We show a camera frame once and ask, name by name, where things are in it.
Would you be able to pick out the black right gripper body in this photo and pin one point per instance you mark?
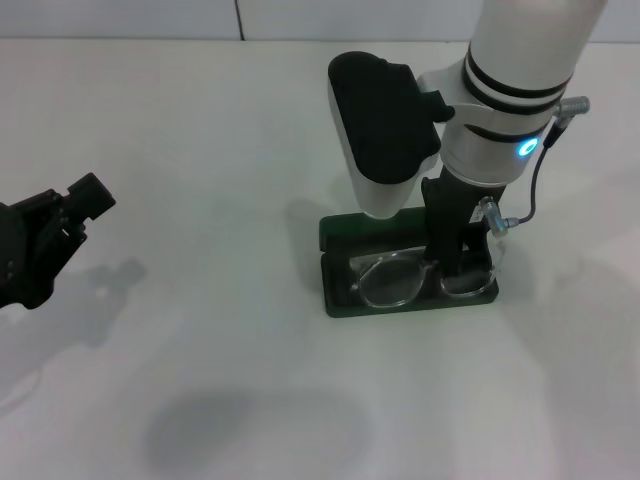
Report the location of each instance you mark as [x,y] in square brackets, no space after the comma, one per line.
[445,220]

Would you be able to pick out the green glasses case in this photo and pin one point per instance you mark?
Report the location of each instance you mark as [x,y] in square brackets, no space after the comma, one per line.
[335,295]

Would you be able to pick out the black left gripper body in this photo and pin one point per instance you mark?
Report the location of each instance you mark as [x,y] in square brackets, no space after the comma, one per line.
[25,255]

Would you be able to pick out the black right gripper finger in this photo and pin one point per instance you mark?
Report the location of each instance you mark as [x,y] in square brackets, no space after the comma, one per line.
[477,247]

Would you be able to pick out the clear white glasses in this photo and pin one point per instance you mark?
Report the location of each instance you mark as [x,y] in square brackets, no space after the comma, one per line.
[385,280]

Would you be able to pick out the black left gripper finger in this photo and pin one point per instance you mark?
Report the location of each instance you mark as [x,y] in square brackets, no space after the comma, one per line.
[92,197]

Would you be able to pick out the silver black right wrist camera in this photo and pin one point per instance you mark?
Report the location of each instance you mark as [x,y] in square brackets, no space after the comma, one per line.
[380,130]

